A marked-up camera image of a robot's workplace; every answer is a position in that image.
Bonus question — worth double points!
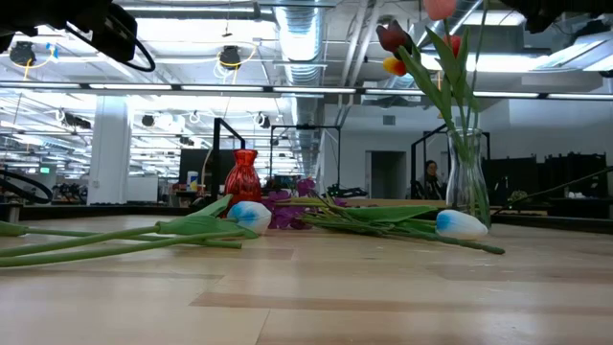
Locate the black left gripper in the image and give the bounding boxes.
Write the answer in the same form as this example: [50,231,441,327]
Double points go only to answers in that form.
[0,0,140,64]

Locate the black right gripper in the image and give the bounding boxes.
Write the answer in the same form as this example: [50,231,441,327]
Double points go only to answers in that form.
[500,0,613,34]

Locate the pink tulip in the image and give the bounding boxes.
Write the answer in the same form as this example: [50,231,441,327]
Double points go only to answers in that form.
[423,0,483,159]

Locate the dark maroon tulip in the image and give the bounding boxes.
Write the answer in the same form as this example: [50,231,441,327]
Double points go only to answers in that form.
[375,18,480,159]

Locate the yellow tulip with red base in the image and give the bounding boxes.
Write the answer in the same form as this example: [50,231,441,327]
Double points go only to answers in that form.
[381,56,475,159]

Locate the white blue tulip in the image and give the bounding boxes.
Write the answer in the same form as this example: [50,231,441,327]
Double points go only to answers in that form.
[334,204,489,242]
[0,194,274,258]

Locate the black ceiling-mounted device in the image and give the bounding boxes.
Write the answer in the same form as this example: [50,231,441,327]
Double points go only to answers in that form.
[8,39,38,67]
[217,44,244,72]

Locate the white building column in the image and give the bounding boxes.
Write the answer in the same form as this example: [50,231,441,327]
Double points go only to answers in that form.
[86,95,133,206]

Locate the long LED light bar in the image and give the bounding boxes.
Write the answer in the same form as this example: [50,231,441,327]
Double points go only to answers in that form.
[0,80,613,102]

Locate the black monitor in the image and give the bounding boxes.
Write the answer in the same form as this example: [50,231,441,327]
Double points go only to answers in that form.
[178,148,217,186]

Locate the black equipment cabinet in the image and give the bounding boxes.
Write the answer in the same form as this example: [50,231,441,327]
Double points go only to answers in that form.
[481,151,610,202]

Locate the red glass vase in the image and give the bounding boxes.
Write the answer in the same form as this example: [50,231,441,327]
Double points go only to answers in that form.
[223,149,262,218]

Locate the clear glass vase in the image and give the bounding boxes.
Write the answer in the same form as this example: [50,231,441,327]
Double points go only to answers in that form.
[444,126,492,229]

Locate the person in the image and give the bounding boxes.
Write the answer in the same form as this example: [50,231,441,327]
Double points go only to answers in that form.
[420,159,444,200]

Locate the purple artificial flower bunch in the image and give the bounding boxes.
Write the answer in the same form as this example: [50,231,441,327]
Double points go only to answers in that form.
[261,176,507,256]

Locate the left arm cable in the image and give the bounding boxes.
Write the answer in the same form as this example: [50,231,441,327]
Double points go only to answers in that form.
[64,21,157,74]

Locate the thick black cable loop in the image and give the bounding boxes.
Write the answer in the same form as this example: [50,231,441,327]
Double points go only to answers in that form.
[0,168,55,205]

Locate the black aluminium rig frame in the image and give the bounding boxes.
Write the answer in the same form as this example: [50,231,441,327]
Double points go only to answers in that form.
[0,198,613,236]

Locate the silver ventilation duct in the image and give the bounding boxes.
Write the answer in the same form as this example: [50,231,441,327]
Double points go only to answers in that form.
[272,0,329,179]

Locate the thin black background frame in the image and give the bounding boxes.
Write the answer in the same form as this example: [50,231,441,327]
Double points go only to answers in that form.
[269,123,343,194]

